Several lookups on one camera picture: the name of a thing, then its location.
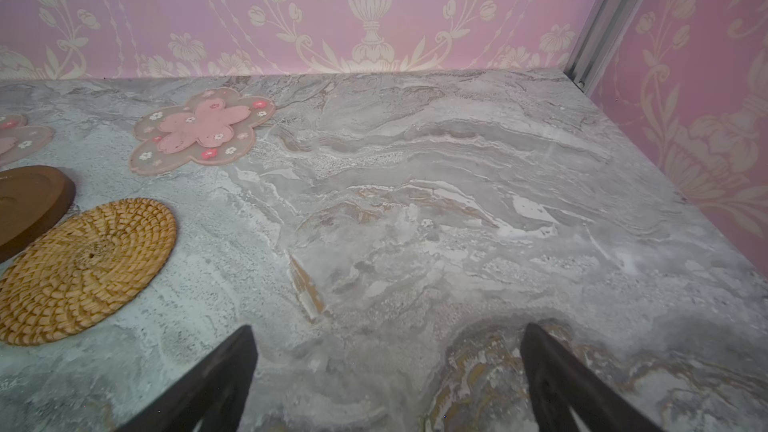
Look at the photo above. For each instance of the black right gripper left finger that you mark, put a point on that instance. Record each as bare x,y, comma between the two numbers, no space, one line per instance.
209,397

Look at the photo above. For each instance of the aluminium corner frame post right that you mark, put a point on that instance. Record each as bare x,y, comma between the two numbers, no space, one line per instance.
605,26

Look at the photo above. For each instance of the pink flower silicone coaster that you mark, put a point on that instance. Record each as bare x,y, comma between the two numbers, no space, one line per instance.
213,128

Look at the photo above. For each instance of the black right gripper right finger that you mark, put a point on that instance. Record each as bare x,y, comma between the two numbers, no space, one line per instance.
563,390

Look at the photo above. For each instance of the brown wooden round coaster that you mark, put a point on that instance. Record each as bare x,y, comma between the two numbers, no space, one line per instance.
33,200

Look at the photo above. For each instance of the woven rattan round coaster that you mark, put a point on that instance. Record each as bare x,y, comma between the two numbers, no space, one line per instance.
84,270

